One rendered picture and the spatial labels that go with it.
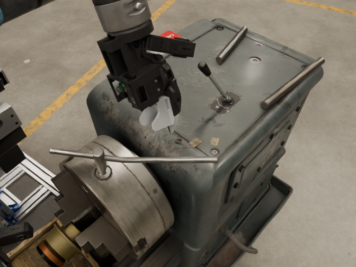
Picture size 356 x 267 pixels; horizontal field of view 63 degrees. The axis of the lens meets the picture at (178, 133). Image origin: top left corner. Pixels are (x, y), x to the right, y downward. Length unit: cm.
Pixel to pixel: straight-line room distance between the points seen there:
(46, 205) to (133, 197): 129
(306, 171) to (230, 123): 163
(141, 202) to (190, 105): 27
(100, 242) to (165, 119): 35
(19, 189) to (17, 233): 123
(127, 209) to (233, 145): 28
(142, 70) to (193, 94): 34
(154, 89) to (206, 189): 26
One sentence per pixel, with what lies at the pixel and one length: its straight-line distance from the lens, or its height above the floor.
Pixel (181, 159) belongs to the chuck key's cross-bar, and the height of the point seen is 132.
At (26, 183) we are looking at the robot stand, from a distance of 205.
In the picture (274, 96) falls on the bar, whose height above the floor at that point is 128.
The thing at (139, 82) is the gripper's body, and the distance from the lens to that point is 45.
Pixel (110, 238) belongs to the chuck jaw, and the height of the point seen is 111.
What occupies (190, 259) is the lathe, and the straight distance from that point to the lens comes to 107.
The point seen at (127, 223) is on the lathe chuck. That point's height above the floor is 118.
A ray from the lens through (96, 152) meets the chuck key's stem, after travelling 59.
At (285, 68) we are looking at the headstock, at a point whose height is 125.
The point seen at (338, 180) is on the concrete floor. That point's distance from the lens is 236.
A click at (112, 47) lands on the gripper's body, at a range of 43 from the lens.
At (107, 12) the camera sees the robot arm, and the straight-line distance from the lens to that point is 43.
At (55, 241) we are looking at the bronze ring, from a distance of 75.
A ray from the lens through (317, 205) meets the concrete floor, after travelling 219.
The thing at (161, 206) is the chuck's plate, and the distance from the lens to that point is 69.
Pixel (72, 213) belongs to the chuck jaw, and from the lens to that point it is 76.
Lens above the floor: 178
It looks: 50 degrees down
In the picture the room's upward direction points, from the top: straight up
